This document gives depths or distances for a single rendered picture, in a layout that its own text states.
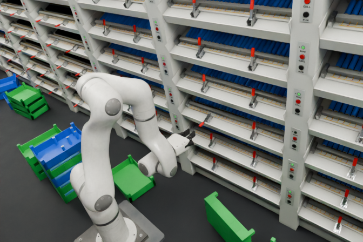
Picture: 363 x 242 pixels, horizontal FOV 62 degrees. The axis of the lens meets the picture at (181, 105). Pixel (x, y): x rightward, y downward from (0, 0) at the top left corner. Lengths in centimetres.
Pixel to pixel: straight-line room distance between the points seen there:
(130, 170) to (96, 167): 107
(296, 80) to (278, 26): 21
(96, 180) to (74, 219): 97
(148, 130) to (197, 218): 82
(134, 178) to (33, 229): 67
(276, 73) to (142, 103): 53
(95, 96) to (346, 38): 80
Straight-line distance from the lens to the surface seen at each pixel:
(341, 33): 110
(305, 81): 118
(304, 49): 112
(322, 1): 105
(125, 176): 219
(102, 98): 98
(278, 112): 135
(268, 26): 117
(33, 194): 242
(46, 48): 274
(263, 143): 149
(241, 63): 132
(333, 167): 142
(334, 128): 130
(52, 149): 214
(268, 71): 126
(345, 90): 118
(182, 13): 139
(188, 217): 189
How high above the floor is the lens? 156
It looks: 35 degrees down
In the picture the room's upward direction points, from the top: 11 degrees counter-clockwise
